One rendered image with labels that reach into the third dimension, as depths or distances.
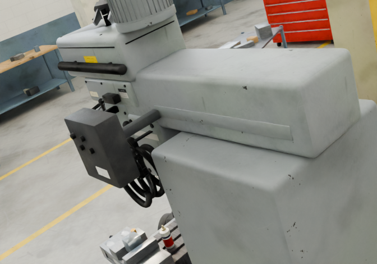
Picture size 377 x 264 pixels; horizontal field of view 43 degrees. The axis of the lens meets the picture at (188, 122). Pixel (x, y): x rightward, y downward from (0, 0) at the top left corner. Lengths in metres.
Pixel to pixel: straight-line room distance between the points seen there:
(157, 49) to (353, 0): 1.80
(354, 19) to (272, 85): 2.12
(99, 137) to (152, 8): 0.43
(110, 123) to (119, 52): 0.28
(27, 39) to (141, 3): 8.23
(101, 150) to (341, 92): 0.65
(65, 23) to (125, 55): 8.46
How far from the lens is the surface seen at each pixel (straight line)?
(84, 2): 7.84
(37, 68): 9.72
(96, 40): 1.63
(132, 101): 1.62
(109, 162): 1.36
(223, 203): 1.28
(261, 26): 5.10
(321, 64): 1.14
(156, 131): 1.58
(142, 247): 1.95
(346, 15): 3.21
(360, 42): 3.23
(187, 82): 1.34
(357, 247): 1.45
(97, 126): 1.32
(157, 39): 1.59
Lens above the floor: 2.14
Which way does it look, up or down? 22 degrees down
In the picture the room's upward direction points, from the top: 18 degrees counter-clockwise
